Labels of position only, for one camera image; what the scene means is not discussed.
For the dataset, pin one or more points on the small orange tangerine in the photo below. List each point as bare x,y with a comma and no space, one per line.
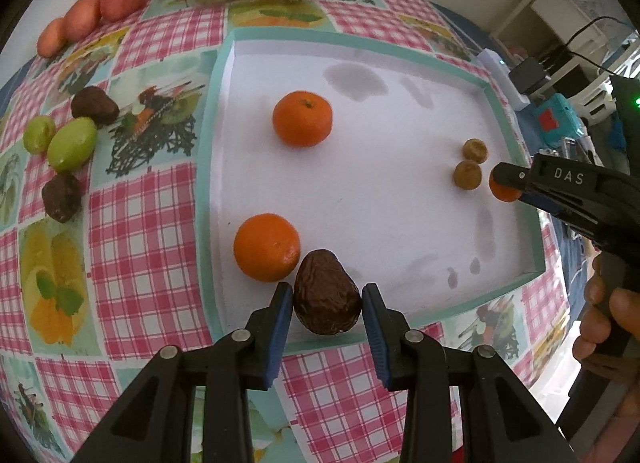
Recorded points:
503,193
266,247

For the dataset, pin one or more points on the left red apple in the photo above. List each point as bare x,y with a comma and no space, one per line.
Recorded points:
52,39

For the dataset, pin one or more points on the small brown longan fruit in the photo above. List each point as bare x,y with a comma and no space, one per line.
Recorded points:
467,175

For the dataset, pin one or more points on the white shelf unit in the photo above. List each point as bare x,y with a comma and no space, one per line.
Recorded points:
580,43

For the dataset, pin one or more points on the oval green fruit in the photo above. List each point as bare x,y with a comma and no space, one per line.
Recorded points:
73,145

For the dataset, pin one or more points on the dark brown avocado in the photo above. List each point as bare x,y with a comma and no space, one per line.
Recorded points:
61,197
326,299
92,102

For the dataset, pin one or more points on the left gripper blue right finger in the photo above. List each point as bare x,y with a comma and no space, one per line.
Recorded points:
376,319

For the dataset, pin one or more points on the black power adapter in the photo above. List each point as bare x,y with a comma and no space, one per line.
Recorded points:
529,76

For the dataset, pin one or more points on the middle red apple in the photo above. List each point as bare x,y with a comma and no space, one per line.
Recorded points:
82,19

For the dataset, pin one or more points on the white tray teal rim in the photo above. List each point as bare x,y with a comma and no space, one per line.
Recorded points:
378,192

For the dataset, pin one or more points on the white power strip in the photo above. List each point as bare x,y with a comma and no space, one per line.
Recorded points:
499,71

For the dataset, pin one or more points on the checkered fruit-print tablecloth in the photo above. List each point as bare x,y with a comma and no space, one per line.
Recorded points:
131,250

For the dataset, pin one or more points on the person's right hand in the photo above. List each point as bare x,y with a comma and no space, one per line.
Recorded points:
595,326

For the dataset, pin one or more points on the large orange tangerine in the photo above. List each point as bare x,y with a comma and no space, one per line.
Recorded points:
302,119

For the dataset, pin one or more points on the small round green fruit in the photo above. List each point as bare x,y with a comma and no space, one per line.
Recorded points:
38,134

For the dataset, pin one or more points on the dented brown longan fruit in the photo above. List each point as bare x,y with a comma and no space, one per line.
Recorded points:
476,150

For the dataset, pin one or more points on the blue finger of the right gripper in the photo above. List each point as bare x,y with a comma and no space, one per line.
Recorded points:
510,175

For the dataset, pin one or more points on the teal box red label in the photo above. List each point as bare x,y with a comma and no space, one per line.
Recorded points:
557,120

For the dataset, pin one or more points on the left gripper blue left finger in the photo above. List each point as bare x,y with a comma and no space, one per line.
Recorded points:
279,316

